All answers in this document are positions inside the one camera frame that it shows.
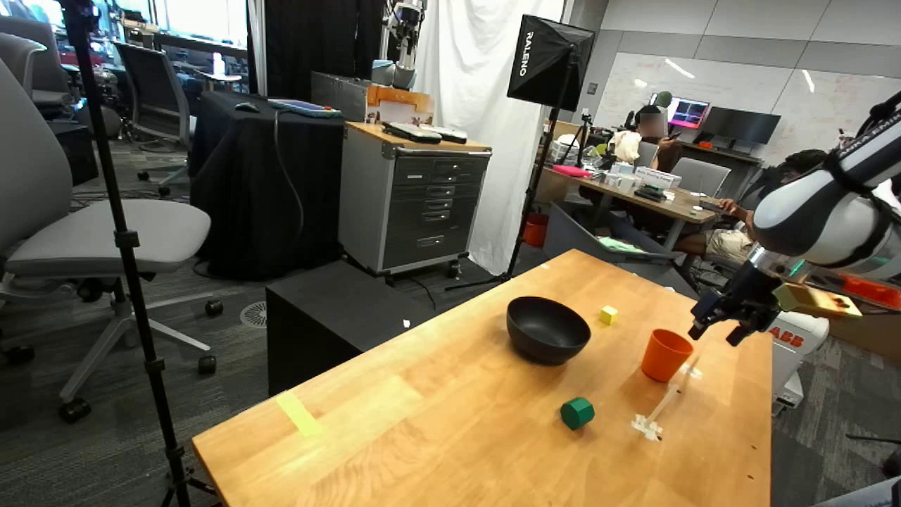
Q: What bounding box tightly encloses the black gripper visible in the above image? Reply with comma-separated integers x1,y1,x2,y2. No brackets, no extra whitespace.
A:
686,259,782,350

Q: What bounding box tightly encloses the orange plastic cup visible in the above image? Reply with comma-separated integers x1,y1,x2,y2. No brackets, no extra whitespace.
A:
639,326,698,386

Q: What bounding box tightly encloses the black bowl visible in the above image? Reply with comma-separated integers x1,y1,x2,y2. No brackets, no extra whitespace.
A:
504,293,593,370

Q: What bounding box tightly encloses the cluttered wooden desk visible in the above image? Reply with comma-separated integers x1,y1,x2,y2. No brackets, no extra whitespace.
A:
545,164,729,228

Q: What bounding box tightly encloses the light grey desk chair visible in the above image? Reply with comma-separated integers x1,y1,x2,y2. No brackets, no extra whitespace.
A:
670,156,731,201

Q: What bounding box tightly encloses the red box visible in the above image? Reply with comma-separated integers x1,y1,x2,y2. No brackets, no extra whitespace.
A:
814,266,901,314

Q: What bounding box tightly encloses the white plastic storage box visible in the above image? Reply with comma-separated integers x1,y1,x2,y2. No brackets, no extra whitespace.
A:
599,164,682,194

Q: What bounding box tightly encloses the black computer monitor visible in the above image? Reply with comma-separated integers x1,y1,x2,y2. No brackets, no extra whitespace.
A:
698,105,782,159

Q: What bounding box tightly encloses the red bucket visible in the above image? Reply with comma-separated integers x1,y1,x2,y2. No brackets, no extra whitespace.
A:
518,208,551,253

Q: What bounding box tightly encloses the monitor with pink screen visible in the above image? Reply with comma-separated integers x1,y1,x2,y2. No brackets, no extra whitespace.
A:
666,97,713,133

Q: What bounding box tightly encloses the dark haired seated person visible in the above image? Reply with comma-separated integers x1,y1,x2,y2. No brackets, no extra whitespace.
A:
628,105,690,171

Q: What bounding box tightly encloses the black softbox light on stand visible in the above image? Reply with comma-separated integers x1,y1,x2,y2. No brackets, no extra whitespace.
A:
504,11,599,283

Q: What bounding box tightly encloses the grey drawer cabinet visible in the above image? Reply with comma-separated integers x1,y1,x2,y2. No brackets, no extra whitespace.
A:
334,121,493,279

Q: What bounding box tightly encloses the white curtain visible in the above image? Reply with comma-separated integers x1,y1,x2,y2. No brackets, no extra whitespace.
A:
411,0,570,279

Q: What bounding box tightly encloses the black keyboard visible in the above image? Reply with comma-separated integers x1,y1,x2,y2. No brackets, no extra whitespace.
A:
379,119,444,143

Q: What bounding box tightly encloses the orange and white box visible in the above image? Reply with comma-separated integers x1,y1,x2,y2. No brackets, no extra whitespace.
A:
363,83,437,128

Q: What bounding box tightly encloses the low black platform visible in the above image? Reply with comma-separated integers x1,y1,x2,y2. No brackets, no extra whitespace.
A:
263,253,504,397

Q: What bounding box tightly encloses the yellow tape strip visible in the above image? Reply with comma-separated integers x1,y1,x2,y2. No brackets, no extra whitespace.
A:
272,390,325,439

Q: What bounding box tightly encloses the blue flat item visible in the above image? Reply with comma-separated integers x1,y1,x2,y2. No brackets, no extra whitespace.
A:
263,97,342,121

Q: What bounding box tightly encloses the black cloth covered table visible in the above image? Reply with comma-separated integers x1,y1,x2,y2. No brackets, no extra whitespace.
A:
187,88,347,283

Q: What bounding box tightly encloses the tall black backdrop panel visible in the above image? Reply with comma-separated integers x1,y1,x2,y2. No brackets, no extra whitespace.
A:
263,0,387,108

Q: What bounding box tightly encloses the black tripod stand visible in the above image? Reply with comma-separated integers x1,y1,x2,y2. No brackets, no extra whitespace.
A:
55,0,194,507

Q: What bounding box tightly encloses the grey armrest office chair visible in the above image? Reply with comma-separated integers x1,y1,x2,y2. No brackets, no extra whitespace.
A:
116,39,194,186

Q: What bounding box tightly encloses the grey cushioned office chair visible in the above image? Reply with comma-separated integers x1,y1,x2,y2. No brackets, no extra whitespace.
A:
0,55,228,425

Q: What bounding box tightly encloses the grey high back chair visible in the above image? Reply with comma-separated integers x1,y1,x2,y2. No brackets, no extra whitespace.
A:
0,28,51,97

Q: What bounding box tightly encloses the white pedestal red lettering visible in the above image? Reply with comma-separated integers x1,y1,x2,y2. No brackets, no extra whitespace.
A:
769,307,832,410

